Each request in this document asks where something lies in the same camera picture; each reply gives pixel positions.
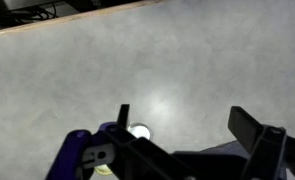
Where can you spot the dark blue cloth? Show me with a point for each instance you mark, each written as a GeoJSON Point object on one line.
{"type": "Point", "coordinates": [230, 148]}

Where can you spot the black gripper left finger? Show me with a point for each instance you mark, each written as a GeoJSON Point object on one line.
{"type": "Point", "coordinates": [128, 157]}

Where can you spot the silver bowl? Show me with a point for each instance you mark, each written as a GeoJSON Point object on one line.
{"type": "Point", "coordinates": [136, 129]}

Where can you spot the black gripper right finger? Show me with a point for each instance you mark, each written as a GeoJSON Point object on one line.
{"type": "Point", "coordinates": [271, 149]}

